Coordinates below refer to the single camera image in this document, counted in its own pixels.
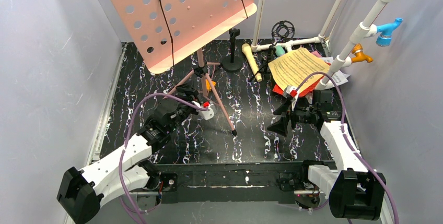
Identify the black microphone stand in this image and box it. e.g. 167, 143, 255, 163
221, 28, 242, 73

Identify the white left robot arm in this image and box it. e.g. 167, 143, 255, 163
56, 90, 214, 223

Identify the red sheet music page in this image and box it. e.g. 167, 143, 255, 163
272, 76, 323, 97

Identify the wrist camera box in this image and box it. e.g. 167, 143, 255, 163
283, 86, 299, 111
192, 101, 216, 120

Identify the aluminium rail frame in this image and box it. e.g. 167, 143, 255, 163
64, 42, 394, 224

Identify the small black tripod stand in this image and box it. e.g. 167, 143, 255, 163
248, 20, 295, 82

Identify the blue pipe fitting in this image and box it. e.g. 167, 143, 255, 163
376, 18, 403, 47

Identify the cream yellow microphone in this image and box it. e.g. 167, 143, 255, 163
241, 43, 263, 82

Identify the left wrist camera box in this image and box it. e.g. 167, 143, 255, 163
192, 101, 216, 120

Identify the right robot arm base mount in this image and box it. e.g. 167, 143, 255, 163
277, 173, 320, 209

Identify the white sheet music page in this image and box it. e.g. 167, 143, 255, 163
320, 57, 350, 86

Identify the pink sheet music page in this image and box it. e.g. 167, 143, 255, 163
311, 51, 322, 57

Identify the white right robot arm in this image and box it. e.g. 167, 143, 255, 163
267, 86, 386, 221

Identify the green microphone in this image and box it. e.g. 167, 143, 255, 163
274, 45, 286, 57

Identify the yellow sheet music page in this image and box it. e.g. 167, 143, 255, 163
269, 48, 330, 90

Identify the orange pipe fitting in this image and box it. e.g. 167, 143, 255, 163
351, 43, 373, 63

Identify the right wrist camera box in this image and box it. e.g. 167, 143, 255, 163
283, 86, 299, 111

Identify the white PVC pipe frame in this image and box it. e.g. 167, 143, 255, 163
250, 0, 416, 92

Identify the pink music stand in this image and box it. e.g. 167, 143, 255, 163
105, 0, 259, 137

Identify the orange tape measure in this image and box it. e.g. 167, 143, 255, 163
205, 80, 216, 91

